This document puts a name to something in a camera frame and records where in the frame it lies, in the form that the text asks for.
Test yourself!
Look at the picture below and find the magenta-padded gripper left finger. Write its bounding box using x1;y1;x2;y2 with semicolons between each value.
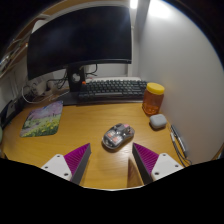
40;143;92;185

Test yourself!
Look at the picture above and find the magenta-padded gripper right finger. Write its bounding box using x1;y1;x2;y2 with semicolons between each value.
132;142;184;185

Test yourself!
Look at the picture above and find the transparent computer mouse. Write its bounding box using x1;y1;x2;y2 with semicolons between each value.
101;122;136;151

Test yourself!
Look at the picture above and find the flower landscape print mouse pad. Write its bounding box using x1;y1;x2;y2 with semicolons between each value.
19;100;64;138

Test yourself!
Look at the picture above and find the dark pen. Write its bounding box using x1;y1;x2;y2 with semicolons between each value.
169;123;193;167

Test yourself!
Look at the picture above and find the grey earbuds case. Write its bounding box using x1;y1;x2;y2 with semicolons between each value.
148;113;168;131

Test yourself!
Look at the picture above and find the orange jar with yellow lid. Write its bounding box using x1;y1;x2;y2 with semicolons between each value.
141;82;166;116

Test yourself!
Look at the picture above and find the black laptop stand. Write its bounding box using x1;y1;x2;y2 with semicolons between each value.
0;96;26;129

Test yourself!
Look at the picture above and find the white power strip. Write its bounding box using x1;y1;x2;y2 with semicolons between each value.
29;78;51;98

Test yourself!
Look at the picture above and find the dark grey mechanical keyboard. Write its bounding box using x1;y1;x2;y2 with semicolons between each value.
78;77;148;103

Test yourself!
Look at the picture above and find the black curved computer monitor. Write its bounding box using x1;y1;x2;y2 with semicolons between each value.
26;4;133;107

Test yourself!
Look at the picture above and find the white cable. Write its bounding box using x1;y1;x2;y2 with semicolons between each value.
21;84;71;104

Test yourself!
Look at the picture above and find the wooden wall shelf unit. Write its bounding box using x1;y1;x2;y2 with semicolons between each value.
0;0;68;79

